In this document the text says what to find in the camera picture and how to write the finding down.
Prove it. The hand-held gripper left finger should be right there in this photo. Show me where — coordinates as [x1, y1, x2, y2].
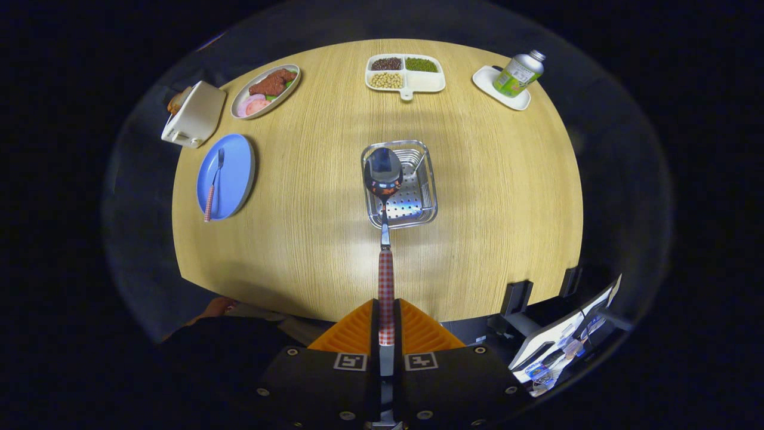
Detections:
[254, 299, 381, 428]

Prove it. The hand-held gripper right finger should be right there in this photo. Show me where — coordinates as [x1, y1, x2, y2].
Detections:
[393, 299, 532, 428]

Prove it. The checked handle spoon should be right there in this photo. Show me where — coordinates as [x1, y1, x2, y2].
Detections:
[363, 147, 404, 428]

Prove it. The checked handle fork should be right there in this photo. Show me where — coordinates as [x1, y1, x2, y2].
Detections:
[204, 148, 226, 223]

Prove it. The perforated metal basket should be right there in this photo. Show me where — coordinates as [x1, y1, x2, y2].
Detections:
[361, 140, 439, 230]

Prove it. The tilted display screen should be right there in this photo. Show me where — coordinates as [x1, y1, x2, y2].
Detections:
[509, 275, 623, 396]

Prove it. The blue round plate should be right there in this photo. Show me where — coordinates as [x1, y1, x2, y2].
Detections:
[196, 133, 256, 221]

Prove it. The white divided bean dish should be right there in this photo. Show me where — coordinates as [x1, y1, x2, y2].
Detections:
[365, 54, 446, 101]

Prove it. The oval plate with meat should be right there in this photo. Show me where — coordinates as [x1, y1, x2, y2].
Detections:
[230, 64, 301, 120]

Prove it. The white square coaster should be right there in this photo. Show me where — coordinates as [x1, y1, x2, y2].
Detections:
[472, 65, 532, 111]

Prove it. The brown steak piece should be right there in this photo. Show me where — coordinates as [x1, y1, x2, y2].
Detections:
[249, 68, 297, 96]

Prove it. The white toaster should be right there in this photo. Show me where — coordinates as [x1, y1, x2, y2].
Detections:
[161, 81, 227, 149]

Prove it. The green label metal bottle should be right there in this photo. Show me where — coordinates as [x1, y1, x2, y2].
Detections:
[493, 50, 546, 98]

